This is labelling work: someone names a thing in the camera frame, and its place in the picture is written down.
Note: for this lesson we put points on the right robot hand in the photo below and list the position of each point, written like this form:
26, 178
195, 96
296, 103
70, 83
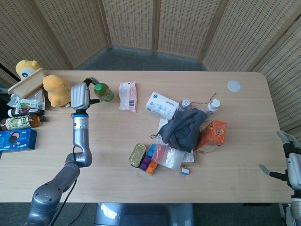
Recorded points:
294, 164

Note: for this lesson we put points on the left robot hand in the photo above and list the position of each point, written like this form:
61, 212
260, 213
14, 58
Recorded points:
80, 96

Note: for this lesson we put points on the green plastic bottle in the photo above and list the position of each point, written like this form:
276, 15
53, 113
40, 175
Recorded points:
104, 93

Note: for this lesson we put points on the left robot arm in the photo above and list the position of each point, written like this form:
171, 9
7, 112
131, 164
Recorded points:
80, 141

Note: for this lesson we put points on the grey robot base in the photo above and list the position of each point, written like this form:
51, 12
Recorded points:
144, 214

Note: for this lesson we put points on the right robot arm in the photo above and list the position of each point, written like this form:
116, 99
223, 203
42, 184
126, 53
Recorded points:
295, 212

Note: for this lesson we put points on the orange plush toy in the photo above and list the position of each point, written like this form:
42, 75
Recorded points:
57, 90

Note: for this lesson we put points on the pink white snack packet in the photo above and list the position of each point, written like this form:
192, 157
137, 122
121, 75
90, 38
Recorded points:
128, 96

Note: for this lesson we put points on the silver green snack packet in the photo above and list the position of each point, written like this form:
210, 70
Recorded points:
31, 101

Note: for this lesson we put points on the beige plastic basket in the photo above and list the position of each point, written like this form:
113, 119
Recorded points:
27, 84

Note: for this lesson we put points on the dark bottle with white cap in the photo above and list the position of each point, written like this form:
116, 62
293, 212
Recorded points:
23, 111

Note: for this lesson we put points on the yellow plush toy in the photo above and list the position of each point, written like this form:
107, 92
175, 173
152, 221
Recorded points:
26, 68

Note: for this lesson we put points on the brown tea bottle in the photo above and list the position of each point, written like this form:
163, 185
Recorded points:
20, 122

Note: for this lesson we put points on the blue cookie box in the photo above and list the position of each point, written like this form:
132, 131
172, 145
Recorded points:
17, 139

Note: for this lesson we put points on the white tissue pack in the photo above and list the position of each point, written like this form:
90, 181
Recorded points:
161, 106

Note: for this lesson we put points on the gold tin can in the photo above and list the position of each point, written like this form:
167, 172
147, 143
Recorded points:
137, 155

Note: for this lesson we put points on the orange carton box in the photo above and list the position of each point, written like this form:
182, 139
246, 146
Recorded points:
212, 135

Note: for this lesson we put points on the blue toy block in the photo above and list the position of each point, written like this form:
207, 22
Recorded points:
152, 150

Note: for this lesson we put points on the purple toy block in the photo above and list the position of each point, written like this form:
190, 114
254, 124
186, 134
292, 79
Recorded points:
145, 162

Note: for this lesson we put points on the clear bottle with white cap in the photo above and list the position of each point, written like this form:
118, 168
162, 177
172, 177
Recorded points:
214, 105

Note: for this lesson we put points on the bamboo folding screen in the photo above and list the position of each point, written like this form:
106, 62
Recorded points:
150, 26

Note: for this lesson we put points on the orange toy block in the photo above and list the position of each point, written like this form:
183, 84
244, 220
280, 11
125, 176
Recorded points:
151, 168

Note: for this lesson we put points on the clear bottle with logo cap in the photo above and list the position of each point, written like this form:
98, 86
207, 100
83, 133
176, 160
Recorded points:
185, 104

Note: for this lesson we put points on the grey cloth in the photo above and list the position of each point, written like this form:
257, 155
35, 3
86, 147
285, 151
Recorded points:
182, 128

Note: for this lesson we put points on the white blue eraser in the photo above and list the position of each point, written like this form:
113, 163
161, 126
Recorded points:
185, 171

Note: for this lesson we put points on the clear zip bag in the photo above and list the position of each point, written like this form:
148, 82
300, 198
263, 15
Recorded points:
170, 157

